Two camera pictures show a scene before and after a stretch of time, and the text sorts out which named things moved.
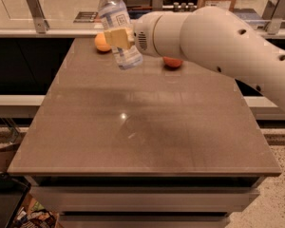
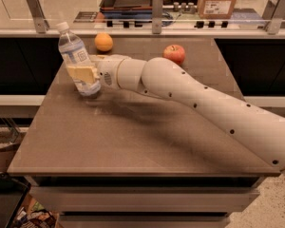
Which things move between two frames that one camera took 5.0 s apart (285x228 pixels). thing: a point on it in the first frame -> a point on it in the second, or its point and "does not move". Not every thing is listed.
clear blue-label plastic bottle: x=114 y=16 -> x=75 y=53
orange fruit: x=101 y=43 does not move
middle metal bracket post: x=157 y=0 does not move
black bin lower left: x=9 y=193 does not move
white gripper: x=142 y=35 -> x=107 y=71
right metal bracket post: x=276 y=8 does not move
